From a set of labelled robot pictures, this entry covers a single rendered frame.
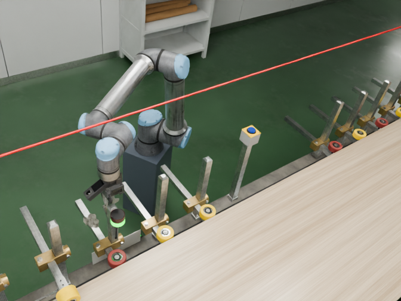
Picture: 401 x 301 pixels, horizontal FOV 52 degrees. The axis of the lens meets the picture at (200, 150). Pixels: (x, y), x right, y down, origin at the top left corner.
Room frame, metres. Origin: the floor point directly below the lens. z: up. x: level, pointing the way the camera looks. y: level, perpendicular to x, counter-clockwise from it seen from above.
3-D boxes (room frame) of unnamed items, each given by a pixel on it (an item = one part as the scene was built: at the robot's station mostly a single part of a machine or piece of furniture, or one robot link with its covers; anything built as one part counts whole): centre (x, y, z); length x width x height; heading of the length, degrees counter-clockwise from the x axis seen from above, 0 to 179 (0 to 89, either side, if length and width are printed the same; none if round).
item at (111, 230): (1.05, 0.32, 0.87); 0.04 x 0.04 x 0.48; 43
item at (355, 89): (2.62, -1.23, 0.83); 0.44 x 0.03 x 0.04; 43
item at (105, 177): (1.13, 0.36, 1.24); 0.10 x 0.09 x 0.05; 43
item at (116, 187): (1.13, 0.35, 1.16); 0.09 x 0.08 x 0.12; 133
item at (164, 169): (1.43, 0.05, 0.84); 0.44 x 0.03 x 0.04; 43
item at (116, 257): (0.94, 0.28, 0.85); 0.08 x 0.08 x 0.11
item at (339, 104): (2.07, -0.77, 0.92); 0.04 x 0.04 x 0.48; 43
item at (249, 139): (1.57, -0.23, 1.18); 0.07 x 0.07 x 0.08; 43
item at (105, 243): (1.03, 0.34, 0.84); 0.14 x 0.06 x 0.05; 133
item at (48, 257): (0.86, 0.52, 0.94); 0.14 x 0.06 x 0.05; 133
